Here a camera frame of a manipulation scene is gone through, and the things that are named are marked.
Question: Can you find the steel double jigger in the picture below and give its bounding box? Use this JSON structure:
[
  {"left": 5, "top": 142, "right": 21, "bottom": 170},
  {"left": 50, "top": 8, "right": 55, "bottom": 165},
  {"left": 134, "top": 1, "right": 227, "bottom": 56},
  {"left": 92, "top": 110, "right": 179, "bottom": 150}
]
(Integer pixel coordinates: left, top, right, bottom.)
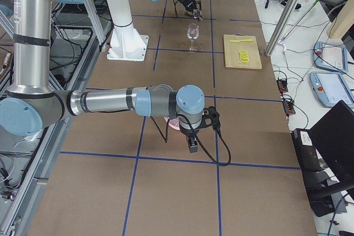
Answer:
[{"left": 192, "top": 9, "right": 203, "bottom": 21}]

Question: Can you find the blue teach pendant near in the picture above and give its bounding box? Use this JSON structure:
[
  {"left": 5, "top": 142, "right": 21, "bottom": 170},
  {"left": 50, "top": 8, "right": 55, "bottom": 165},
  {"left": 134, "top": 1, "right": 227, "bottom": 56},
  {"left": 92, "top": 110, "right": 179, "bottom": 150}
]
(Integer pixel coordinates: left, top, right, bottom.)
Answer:
[{"left": 310, "top": 71, "right": 353, "bottom": 108}]

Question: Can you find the wooden plank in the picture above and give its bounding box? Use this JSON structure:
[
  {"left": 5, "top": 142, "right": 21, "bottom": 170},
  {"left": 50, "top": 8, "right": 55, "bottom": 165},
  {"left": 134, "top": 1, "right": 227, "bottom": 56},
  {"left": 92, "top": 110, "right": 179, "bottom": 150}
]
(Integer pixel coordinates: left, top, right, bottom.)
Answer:
[{"left": 327, "top": 0, "right": 354, "bottom": 39}]

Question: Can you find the green handled reacher tool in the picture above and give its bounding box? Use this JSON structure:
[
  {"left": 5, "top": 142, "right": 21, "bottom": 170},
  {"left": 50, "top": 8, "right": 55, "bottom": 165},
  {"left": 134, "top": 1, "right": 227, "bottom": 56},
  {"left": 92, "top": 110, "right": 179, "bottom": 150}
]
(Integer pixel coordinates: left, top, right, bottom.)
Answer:
[{"left": 278, "top": 0, "right": 320, "bottom": 45}]

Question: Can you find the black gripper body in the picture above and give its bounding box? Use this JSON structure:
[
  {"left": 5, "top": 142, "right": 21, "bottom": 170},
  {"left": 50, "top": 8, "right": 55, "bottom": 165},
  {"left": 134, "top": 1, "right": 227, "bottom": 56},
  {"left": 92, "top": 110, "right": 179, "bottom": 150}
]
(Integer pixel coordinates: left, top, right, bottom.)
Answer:
[
  {"left": 179, "top": 0, "right": 197, "bottom": 9},
  {"left": 180, "top": 127, "right": 199, "bottom": 144}
]

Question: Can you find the blue teach pendant far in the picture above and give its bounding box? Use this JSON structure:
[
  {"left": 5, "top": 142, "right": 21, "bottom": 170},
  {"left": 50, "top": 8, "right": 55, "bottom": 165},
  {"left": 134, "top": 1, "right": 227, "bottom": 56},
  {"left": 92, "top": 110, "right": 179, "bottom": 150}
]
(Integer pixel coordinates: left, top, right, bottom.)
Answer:
[{"left": 314, "top": 41, "right": 348, "bottom": 74}]

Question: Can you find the clear wine glass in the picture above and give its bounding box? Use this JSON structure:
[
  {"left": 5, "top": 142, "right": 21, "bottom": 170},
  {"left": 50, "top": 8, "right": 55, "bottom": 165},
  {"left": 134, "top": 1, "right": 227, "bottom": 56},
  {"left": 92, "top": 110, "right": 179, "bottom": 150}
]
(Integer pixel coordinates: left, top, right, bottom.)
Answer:
[{"left": 187, "top": 23, "right": 199, "bottom": 53}]

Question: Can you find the aluminium frame post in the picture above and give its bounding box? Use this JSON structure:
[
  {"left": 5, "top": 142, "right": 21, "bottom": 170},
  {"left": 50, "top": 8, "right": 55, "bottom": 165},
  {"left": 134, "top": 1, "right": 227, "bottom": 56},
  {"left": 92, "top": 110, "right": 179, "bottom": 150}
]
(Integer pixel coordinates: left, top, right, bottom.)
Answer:
[{"left": 265, "top": 0, "right": 298, "bottom": 57}]

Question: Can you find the yellow plastic knife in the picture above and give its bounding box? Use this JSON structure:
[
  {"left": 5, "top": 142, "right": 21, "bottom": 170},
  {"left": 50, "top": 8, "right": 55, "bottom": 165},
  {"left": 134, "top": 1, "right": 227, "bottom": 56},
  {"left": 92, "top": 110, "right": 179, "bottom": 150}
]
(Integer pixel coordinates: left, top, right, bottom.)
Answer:
[{"left": 229, "top": 39, "right": 253, "bottom": 43}]

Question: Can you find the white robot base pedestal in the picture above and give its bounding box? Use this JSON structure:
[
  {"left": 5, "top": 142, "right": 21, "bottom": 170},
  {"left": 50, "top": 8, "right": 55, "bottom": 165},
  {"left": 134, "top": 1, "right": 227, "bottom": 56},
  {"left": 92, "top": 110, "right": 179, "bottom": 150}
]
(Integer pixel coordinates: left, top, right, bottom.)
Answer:
[{"left": 107, "top": 0, "right": 149, "bottom": 62}]

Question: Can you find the bamboo cutting board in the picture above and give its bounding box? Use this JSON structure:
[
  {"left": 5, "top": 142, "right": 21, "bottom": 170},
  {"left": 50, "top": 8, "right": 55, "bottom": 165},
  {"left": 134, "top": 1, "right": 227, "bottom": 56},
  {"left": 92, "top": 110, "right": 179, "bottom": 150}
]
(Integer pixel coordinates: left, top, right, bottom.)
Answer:
[{"left": 223, "top": 34, "right": 262, "bottom": 70}]

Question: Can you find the black laptop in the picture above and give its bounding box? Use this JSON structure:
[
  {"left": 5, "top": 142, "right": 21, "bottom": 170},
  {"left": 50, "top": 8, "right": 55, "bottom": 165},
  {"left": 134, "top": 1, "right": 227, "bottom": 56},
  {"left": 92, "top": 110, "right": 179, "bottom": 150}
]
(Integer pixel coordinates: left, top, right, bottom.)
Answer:
[{"left": 290, "top": 99, "right": 354, "bottom": 176}]

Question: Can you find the blue teach pendant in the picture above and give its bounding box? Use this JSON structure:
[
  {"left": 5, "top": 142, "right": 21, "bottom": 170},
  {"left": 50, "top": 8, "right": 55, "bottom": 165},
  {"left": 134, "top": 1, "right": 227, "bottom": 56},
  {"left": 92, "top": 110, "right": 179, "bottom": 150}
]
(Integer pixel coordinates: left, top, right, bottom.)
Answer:
[
  {"left": 310, "top": 71, "right": 353, "bottom": 108},
  {"left": 314, "top": 41, "right": 348, "bottom": 74}
]

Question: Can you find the pink plastic bowl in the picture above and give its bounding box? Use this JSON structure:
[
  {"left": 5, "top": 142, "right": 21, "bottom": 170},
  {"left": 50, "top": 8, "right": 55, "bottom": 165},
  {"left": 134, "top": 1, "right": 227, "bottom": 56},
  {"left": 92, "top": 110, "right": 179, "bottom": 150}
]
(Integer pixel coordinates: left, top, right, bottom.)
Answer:
[{"left": 164, "top": 117, "right": 180, "bottom": 130}]

